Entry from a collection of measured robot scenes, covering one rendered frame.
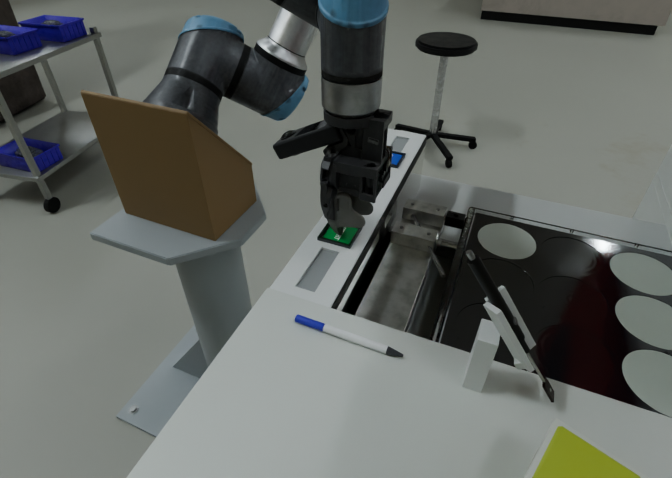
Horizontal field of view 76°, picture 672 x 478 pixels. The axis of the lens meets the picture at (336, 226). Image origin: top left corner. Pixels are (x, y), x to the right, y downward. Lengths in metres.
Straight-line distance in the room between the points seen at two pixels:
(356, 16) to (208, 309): 0.83
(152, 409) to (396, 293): 1.16
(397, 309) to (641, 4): 6.14
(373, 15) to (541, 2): 6.07
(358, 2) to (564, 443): 0.45
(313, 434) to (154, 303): 1.60
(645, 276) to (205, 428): 0.70
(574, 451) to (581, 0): 6.28
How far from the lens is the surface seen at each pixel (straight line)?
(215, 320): 1.17
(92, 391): 1.84
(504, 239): 0.83
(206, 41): 0.93
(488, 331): 0.47
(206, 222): 0.91
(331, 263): 0.65
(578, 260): 0.84
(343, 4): 0.50
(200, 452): 0.49
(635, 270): 0.87
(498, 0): 6.57
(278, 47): 0.94
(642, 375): 0.71
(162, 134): 0.85
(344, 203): 0.62
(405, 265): 0.76
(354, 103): 0.53
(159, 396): 1.71
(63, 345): 2.03
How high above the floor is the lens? 1.40
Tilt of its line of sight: 38 degrees down
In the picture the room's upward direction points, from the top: straight up
